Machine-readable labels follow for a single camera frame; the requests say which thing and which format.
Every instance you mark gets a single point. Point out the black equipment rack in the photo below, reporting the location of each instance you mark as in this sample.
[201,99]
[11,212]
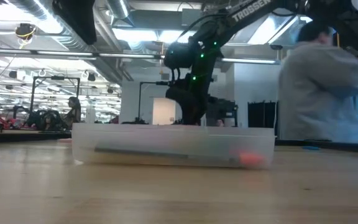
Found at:
[225,110]

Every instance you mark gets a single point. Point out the silver round air duct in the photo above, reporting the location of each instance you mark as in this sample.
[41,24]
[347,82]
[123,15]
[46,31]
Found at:
[120,9]

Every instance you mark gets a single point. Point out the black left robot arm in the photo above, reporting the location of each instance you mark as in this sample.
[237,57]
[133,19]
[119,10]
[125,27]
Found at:
[76,18]

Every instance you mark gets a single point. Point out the red equipment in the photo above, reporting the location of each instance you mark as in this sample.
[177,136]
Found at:
[8,123]

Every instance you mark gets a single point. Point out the pink and clear pencil case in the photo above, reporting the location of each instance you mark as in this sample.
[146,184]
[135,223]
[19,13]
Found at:
[166,140]

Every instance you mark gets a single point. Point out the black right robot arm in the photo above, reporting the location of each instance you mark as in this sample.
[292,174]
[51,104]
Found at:
[250,11]

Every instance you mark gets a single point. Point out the person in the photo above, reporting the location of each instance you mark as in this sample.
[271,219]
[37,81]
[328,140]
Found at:
[220,122]
[73,115]
[315,93]

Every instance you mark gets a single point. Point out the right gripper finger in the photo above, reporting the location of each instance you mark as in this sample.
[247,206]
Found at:
[188,113]
[200,115]

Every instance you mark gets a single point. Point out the large metal ceiling duct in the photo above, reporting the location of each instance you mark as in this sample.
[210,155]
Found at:
[269,31]

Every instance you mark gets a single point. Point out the long ceiling tube light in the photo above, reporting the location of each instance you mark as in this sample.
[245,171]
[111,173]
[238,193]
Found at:
[129,56]

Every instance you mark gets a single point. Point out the black gantry frame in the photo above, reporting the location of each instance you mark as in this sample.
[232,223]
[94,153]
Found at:
[140,102]
[56,77]

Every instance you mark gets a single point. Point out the grey wall speaker box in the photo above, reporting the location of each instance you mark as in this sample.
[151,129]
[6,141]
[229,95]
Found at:
[165,77]

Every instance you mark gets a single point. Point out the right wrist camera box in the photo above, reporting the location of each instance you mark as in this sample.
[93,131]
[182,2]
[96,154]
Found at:
[179,56]

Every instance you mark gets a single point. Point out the black folding panels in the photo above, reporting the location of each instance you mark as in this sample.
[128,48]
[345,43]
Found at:
[263,115]

